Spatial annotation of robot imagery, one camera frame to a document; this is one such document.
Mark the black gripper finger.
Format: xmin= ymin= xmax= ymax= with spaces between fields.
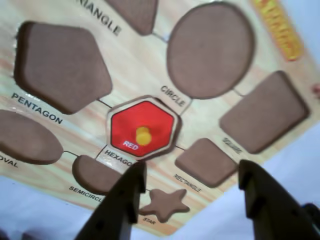
xmin=74 ymin=161 xmax=147 ymax=240
xmin=238 ymin=159 xmax=320 ymax=240

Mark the wooden shape puzzle board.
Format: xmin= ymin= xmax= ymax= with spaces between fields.
xmin=0 ymin=0 xmax=320 ymax=237

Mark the red hexagon piece yellow pin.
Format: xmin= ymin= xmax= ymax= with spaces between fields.
xmin=106 ymin=96 xmax=182 ymax=161

